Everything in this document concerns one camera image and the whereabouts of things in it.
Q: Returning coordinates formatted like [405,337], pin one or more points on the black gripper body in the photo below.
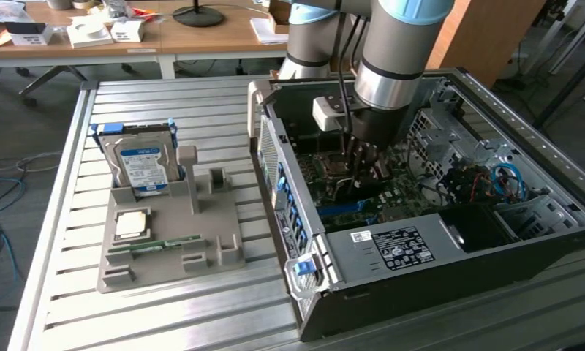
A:
[378,124]

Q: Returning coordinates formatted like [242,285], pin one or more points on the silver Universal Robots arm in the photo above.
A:
[395,55]

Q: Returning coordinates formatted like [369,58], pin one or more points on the CPU socket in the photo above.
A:
[330,164]

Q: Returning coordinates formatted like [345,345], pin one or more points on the green motherboard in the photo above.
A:
[405,186]

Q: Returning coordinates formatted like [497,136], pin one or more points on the blue expansion slot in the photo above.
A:
[342,210]

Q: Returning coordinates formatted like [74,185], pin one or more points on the finned chipset heatsink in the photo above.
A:
[397,215]

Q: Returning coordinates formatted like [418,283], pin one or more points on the grey power supply unit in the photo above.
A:
[351,256]

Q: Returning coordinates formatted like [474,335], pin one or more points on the blue case latch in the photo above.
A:
[303,268]

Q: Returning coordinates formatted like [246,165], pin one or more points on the wooden cabinet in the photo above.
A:
[493,36]

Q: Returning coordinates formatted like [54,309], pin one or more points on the stack of white papers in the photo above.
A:
[269,33]

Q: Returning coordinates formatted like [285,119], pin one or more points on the black open PC case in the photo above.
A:
[419,292]

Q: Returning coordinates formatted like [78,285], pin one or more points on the silver disk bay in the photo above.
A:
[542,215]

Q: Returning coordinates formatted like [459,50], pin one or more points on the brown cardboard box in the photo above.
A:
[279,11]

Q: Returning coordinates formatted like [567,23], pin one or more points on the grey plastic parts rack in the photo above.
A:
[175,219]

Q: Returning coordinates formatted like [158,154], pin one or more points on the hard disk with blue carrier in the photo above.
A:
[142,168]

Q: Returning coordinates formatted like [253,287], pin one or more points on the green RAM stick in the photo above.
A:
[151,245]

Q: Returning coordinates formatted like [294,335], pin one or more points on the black round lamp base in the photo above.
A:
[198,18]

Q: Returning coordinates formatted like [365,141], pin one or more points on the CPU with silver lid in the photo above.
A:
[131,225]

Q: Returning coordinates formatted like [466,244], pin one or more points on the red orange desk tool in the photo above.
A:
[145,14]

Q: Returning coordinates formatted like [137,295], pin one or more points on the small white labelled box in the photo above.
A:
[127,33]

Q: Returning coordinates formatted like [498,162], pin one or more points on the white box with tape roll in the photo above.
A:
[90,36]

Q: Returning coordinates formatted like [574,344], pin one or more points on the wooden desk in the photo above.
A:
[54,51]

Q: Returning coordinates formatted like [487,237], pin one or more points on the grey metal cup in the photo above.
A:
[59,4]

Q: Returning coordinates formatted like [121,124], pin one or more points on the white box with black lid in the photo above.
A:
[30,38]

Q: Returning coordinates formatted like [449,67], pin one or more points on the clear plastic bag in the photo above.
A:
[2,11]

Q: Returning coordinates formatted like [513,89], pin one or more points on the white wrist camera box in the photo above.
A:
[327,117]

